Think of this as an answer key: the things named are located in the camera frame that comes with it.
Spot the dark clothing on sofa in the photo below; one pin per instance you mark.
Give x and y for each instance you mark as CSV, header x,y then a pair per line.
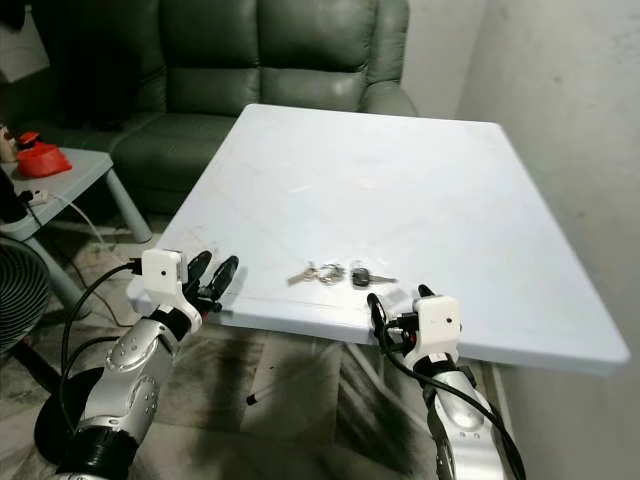
x,y
85,60

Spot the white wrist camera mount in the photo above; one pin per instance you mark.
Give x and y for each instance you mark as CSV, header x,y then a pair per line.
x,y
438,322
163,272

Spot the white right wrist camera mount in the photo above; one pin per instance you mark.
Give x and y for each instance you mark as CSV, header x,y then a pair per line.
x,y
438,322

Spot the black standing fan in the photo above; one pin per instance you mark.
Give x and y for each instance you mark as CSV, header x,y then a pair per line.
x,y
15,300

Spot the white plastic folding table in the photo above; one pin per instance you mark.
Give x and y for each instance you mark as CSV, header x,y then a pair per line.
x,y
400,200

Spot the white power strip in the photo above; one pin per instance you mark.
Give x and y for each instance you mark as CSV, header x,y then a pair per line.
x,y
34,196

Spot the red plastic object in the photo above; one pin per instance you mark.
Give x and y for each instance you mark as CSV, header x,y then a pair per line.
x,y
45,160

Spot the small light grey side table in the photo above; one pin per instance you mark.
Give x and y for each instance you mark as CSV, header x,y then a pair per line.
x,y
85,172

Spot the dark green leather sofa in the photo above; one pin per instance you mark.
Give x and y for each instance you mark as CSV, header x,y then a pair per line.
x,y
290,50

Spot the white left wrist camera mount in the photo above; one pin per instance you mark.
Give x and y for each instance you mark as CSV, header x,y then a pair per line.
x,y
163,272

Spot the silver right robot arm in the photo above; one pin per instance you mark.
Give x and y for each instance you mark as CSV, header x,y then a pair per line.
x,y
460,430

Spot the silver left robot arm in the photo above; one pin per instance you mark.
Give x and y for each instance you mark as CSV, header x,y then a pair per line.
x,y
130,370

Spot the key bunch with black fob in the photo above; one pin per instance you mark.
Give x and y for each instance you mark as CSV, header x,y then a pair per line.
x,y
360,277

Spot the beige small object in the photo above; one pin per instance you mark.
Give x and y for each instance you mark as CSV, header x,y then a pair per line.
x,y
8,145

